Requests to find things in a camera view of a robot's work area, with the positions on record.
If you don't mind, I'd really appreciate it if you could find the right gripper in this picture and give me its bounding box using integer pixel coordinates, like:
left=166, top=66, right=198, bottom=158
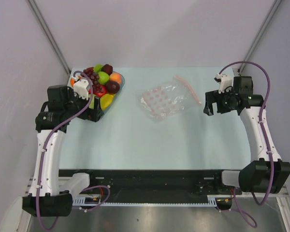
left=203, top=87, right=237, bottom=116

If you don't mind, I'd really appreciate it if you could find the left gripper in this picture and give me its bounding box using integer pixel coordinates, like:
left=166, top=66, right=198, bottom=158
left=64, top=88, right=103, bottom=122

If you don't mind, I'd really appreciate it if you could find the red grape bunch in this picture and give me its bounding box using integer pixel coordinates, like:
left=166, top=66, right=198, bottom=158
left=83, top=67, right=100, bottom=85

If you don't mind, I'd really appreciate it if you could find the dark red apple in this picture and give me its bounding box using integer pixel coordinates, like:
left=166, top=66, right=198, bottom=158
left=104, top=80, right=120, bottom=94

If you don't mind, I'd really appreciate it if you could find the green apple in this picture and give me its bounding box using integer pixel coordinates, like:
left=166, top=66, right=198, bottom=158
left=98, top=71, right=109, bottom=85

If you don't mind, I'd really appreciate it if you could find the dark red plum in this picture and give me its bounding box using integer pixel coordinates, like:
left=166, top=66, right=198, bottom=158
left=101, top=64, right=113, bottom=75

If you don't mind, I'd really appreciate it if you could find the clear pink-dotted zip bag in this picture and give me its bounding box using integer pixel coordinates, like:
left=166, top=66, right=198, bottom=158
left=137, top=75, right=202, bottom=121

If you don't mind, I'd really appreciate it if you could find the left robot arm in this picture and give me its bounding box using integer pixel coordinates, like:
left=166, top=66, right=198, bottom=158
left=22, top=84, right=97, bottom=217

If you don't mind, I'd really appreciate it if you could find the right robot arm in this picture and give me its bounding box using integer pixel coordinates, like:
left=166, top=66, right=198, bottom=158
left=203, top=74, right=290, bottom=194

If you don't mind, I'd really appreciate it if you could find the yellow mango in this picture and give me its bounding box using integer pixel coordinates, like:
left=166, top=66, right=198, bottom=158
left=100, top=93, right=115, bottom=110

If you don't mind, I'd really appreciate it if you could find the red bell pepper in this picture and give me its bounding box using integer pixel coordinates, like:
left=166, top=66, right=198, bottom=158
left=88, top=85, right=107, bottom=98

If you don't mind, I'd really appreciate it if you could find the orange peach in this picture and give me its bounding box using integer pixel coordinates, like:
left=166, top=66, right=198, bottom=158
left=109, top=73, right=122, bottom=85

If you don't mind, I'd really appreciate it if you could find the blue plastic fruit tray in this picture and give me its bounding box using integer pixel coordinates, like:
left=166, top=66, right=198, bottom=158
left=70, top=70, right=125, bottom=112

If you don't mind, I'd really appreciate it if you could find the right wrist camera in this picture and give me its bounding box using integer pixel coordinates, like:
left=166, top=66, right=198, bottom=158
left=214, top=73, right=233, bottom=94

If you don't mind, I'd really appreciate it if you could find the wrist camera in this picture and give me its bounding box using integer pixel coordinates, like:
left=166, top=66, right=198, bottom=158
left=71, top=74, right=90, bottom=100
left=214, top=73, right=233, bottom=94

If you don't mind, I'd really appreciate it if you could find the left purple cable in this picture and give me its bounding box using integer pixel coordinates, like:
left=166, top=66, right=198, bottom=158
left=36, top=70, right=111, bottom=230

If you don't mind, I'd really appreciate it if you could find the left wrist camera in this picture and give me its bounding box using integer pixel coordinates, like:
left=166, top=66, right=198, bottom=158
left=71, top=74, right=90, bottom=100

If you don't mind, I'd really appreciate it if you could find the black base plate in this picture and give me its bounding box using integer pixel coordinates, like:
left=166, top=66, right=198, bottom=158
left=59, top=169, right=232, bottom=204

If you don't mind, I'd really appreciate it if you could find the white cable duct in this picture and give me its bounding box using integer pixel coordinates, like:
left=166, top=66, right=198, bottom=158
left=72, top=195, right=218, bottom=207

